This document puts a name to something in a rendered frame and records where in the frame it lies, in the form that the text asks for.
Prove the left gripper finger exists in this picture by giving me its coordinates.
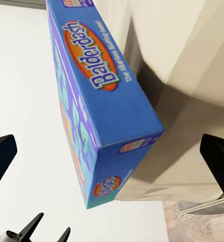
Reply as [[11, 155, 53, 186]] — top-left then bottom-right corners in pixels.
[[16, 213, 44, 242], [58, 227, 71, 242]]

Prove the board game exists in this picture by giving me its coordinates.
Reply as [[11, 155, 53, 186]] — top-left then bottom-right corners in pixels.
[[46, 0, 165, 210]]

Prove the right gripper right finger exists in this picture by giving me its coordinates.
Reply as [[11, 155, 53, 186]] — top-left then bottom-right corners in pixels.
[[200, 134, 224, 193]]

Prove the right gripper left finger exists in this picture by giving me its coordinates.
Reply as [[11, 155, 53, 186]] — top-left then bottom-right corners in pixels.
[[0, 134, 18, 180]]

